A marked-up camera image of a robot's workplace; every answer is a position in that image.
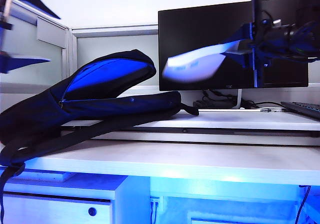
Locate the white monitor stand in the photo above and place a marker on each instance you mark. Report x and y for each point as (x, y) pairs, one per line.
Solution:
(238, 99)

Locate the grey partition hanger panel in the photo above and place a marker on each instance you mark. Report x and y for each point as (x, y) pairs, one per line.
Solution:
(50, 32)

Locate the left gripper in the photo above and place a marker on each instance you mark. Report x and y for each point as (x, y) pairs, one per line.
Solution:
(6, 11)

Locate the white drawer cabinet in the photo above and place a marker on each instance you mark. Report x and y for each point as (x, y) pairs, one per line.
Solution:
(62, 209)

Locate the black flat computer monitor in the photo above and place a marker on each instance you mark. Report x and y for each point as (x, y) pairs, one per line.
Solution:
(200, 34)

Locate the round cabinet drawer lock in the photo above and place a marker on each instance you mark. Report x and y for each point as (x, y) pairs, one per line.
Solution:
(92, 211)

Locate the white paperback book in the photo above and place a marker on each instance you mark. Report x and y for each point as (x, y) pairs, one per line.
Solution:
(195, 64)

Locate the grey cubicle partition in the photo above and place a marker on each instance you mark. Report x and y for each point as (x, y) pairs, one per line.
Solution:
(25, 44)

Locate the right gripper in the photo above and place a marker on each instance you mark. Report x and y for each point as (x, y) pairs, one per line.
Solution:
(270, 36)

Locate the white desk riser platform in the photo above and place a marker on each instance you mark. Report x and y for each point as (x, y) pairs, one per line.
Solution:
(175, 124)

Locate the dark navy backpack blue lining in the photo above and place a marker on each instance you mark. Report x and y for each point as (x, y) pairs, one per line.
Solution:
(100, 106)

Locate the black computer keyboard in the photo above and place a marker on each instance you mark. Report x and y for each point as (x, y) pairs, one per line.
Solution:
(305, 108)

